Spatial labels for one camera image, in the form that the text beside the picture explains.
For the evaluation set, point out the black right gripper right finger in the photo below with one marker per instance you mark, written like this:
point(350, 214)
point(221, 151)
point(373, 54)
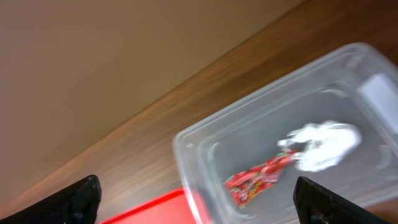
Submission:
point(317, 205)

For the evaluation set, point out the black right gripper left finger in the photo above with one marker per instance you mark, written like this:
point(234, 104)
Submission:
point(76, 204)

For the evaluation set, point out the white napkin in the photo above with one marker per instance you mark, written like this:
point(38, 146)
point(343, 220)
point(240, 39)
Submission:
point(324, 145)

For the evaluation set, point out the red snack wrapper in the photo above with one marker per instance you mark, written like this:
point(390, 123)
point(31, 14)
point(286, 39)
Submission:
point(246, 185)

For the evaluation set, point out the clear plastic waste bin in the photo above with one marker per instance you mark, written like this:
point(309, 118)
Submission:
point(354, 84)

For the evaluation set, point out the red serving tray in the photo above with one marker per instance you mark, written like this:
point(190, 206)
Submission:
point(170, 208)

